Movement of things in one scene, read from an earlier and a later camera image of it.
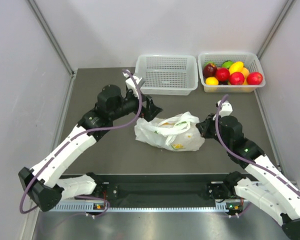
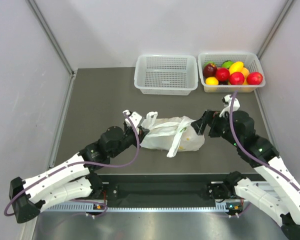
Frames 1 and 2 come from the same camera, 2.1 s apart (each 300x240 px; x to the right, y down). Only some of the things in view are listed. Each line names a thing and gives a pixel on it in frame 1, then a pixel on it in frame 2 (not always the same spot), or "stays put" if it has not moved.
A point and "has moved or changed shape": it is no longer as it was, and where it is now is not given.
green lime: x=227 y=64 stays put
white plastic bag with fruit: x=177 y=133 has moved or changed shape
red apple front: x=236 y=78 stays put
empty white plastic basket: x=167 y=74 stays put
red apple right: x=254 y=78 stays put
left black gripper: x=151 y=111 → x=142 y=133
